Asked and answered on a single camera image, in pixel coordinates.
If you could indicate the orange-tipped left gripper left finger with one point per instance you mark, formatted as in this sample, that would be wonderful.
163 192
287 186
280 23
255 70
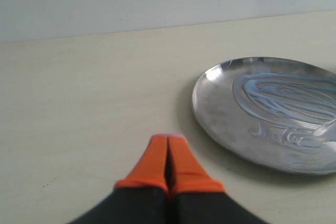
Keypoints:
141 196

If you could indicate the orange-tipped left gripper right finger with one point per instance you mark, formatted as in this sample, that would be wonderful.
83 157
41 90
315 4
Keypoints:
197 197

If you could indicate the smeared light blue paste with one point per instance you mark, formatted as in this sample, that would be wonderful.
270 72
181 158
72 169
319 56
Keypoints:
295 111

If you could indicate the round stainless steel plate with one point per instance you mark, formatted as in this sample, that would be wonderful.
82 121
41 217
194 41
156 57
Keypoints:
217 112

